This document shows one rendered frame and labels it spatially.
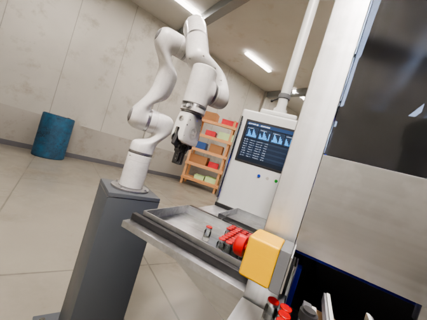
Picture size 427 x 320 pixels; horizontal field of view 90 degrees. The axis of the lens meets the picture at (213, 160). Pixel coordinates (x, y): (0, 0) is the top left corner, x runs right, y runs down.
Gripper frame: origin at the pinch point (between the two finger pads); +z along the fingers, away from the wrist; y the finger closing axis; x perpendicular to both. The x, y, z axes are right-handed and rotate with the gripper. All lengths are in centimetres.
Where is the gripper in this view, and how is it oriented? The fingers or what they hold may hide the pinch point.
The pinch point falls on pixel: (178, 158)
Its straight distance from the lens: 72.3
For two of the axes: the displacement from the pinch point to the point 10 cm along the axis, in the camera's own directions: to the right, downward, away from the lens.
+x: -8.6, -2.7, 4.4
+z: -2.9, 9.6, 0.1
